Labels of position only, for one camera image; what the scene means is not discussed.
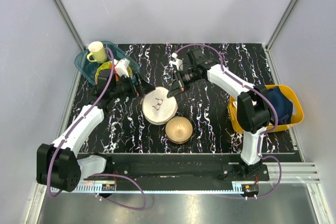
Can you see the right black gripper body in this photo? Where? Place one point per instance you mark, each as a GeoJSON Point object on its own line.
{"type": "Point", "coordinates": [187, 77]}

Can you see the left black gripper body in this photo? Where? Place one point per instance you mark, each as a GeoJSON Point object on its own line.
{"type": "Point", "coordinates": [124, 87]}

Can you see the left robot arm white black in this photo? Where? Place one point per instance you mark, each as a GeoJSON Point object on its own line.
{"type": "Point", "coordinates": [58, 165]}

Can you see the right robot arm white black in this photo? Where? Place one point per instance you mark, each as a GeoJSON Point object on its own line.
{"type": "Point", "coordinates": [254, 110]}

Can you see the orange cup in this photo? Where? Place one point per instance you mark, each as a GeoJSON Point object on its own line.
{"type": "Point", "coordinates": [112, 66]}

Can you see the yellow-green plate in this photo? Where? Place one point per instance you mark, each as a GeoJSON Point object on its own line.
{"type": "Point", "coordinates": [104, 66]}

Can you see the teal plastic bin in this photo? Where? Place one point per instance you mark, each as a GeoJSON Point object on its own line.
{"type": "Point", "coordinates": [89, 69]}

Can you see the black marble pattern mat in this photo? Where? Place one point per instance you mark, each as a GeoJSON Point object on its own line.
{"type": "Point", "coordinates": [125, 130]}

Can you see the pale yellow mug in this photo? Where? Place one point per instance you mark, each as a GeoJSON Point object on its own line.
{"type": "Point", "coordinates": [97, 52]}

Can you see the white cloth in basket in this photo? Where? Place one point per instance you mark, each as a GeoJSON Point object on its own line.
{"type": "Point", "coordinates": [233, 106]}

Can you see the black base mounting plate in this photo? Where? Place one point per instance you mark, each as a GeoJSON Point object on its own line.
{"type": "Point", "coordinates": [228, 167]}

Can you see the navy blue garment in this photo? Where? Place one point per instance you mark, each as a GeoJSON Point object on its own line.
{"type": "Point", "coordinates": [282, 105]}

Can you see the yellow plastic basket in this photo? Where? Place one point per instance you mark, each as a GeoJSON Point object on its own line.
{"type": "Point", "coordinates": [297, 114]}

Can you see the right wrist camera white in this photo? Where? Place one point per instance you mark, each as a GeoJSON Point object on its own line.
{"type": "Point", "coordinates": [176, 62]}

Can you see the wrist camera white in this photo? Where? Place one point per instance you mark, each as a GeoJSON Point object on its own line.
{"type": "Point", "coordinates": [176, 62]}
{"type": "Point", "coordinates": [122, 68]}

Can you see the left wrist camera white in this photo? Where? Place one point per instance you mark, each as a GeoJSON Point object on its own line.
{"type": "Point", "coordinates": [122, 68]}

